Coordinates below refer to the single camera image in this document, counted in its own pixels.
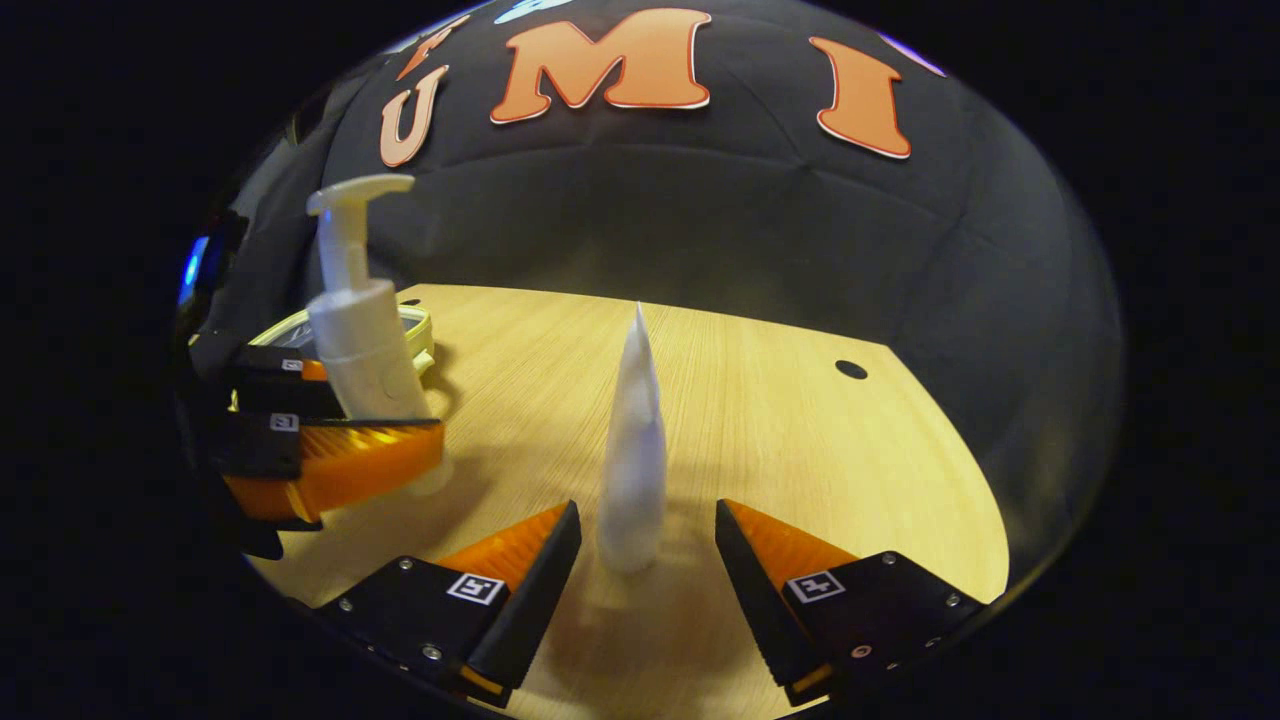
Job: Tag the pale yellow suitcase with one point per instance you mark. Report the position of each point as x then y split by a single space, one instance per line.
418 335

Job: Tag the white pump bottle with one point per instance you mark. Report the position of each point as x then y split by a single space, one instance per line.
360 340

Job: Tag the white squeeze tube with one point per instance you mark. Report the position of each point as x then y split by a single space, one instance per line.
635 470

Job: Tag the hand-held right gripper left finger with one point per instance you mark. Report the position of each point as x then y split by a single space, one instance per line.
540 590

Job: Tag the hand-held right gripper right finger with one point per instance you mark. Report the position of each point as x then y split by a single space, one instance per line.
750 590

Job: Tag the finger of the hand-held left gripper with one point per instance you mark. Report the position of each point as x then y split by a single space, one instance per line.
255 445
270 395

